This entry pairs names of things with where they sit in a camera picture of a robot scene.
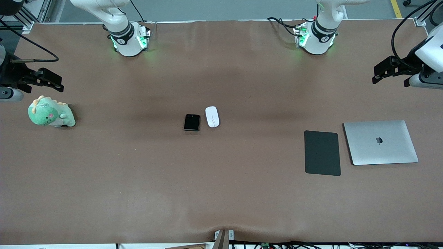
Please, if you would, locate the brown post with metal bracket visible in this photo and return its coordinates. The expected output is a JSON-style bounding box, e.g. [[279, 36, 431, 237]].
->
[[214, 229, 235, 249]]

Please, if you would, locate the green dinosaur plush toy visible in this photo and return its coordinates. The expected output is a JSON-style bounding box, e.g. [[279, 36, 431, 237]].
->
[[28, 95, 76, 128]]

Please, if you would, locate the black right arm base cable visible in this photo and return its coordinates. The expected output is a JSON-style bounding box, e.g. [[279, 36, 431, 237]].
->
[[130, 0, 146, 24]]

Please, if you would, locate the black arm base cable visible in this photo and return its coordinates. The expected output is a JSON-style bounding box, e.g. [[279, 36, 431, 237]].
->
[[130, 0, 146, 24], [266, 17, 314, 38]]

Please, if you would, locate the black mouse pad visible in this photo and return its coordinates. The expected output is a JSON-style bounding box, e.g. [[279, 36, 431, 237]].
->
[[304, 130, 342, 176]]

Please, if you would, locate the brown table cover mat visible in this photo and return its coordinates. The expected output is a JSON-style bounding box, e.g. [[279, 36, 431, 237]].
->
[[0, 19, 443, 245]]

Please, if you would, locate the aluminium frame extrusion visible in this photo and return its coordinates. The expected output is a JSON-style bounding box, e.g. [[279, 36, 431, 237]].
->
[[414, 0, 443, 27], [0, 0, 57, 33]]

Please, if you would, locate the white computer mouse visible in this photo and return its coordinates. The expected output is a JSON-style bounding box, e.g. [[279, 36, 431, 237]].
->
[[205, 106, 220, 128]]

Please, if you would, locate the black left arm base cable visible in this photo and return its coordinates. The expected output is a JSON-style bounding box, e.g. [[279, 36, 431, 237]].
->
[[266, 17, 314, 38]]

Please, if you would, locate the black phone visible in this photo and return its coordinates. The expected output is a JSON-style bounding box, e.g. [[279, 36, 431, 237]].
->
[[184, 114, 201, 132]]

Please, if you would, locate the silver laptop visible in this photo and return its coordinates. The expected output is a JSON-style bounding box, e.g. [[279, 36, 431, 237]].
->
[[343, 120, 419, 166]]

